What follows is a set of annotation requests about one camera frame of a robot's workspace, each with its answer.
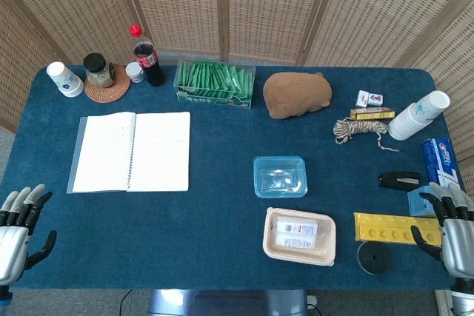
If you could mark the light blue small box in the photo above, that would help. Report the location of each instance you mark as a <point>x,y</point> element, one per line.
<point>416,203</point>

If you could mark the beige food tray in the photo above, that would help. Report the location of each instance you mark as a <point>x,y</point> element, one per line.
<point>268,245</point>

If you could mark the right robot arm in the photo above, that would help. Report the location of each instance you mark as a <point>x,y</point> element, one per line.
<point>463,297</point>

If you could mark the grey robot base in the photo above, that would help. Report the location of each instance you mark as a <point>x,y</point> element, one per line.
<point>229,303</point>

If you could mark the blue white toothpaste box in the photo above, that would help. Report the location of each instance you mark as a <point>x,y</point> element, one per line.
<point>440,160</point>

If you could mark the brown plush capybara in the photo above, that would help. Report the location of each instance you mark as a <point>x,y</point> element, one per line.
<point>296,94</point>

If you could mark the black stapler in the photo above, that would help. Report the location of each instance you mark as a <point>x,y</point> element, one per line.
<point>400,180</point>

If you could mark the paper cup stack blue print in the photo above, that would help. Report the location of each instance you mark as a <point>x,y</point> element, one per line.
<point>414,118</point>

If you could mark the black tape roll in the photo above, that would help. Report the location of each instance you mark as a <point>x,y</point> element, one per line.
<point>381,260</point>

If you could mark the paper cup stack blue flower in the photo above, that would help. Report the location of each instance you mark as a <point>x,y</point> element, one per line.
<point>68,83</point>

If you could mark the glass jar black lid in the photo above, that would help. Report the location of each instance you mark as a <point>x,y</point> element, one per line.
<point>98,72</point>

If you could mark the small white cream jar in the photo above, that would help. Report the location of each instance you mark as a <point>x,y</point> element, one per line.
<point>135,72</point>

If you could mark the blue table cloth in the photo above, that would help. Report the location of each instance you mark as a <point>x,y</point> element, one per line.
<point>185,238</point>

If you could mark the clear container blue lid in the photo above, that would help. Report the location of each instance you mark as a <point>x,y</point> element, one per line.
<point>279,177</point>

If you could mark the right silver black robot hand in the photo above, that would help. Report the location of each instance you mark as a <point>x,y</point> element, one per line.
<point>457,242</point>

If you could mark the woven rattan folding screen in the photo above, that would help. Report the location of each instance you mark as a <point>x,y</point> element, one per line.
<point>266,5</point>

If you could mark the long yellow red box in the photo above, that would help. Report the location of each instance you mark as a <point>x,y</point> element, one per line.
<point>372,113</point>

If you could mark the cola bottle red cap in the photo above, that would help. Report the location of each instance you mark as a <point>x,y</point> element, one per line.
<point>148,60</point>

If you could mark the yellow tray with round holes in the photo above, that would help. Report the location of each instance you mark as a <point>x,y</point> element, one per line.
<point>381,229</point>

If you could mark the round woven rattan coaster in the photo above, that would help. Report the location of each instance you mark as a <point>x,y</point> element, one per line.
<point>107,94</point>

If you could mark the white spiral notebook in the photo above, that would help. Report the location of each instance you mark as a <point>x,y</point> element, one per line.
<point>159,153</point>

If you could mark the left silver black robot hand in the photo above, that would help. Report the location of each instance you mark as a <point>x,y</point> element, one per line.
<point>11,245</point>

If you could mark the green tea bag box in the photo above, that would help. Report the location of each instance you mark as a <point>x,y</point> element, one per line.
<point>215,84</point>

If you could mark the white labelled packet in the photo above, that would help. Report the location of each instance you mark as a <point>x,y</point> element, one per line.
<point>296,234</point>

